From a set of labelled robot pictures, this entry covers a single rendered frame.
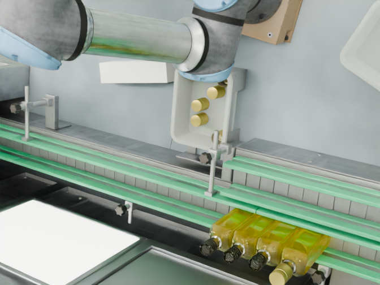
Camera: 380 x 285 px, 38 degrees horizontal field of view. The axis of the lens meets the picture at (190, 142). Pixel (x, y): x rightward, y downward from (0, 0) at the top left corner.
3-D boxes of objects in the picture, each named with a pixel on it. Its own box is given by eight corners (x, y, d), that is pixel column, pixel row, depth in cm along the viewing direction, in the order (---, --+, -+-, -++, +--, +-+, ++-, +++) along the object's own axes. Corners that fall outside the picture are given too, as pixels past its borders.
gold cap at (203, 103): (198, 96, 154) (190, 98, 151) (210, 98, 153) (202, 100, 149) (198, 108, 155) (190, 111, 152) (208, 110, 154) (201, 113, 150)
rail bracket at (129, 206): (140, 211, 160) (112, 227, 149) (142, 190, 158) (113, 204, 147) (151, 215, 158) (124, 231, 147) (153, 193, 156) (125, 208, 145)
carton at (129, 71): (111, 61, 170) (99, 63, 165) (176, 59, 158) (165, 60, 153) (113, 80, 171) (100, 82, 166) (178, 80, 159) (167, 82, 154)
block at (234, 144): (230, 172, 149) (218, 178, 143) (233, 138, 146) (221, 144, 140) (242, 175, 147) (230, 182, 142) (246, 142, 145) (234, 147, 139)
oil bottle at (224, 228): (243, 218, 142) (203, 249, 125) (245, 198, 141) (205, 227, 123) (263, 224, 140) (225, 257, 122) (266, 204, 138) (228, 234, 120)
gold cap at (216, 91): (214, 83, 151) (207, 85, 147) (225, 85, 149) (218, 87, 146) (213, 96, 152) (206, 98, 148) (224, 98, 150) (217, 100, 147)
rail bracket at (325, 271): (322, 273, 135) (304, 297, 123) (327, 248, 133) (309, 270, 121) (339, 278, 133) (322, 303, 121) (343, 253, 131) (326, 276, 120)
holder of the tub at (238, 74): (185, 151, 163) (171, 158, 157) (192, 60, 155) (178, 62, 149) (236, 165, 155) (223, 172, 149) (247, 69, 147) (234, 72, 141)
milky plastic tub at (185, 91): (185, 134, 161) (169, 141, 154) (191, 59, 155) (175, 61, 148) (237, 147, 153) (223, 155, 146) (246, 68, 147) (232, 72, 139)
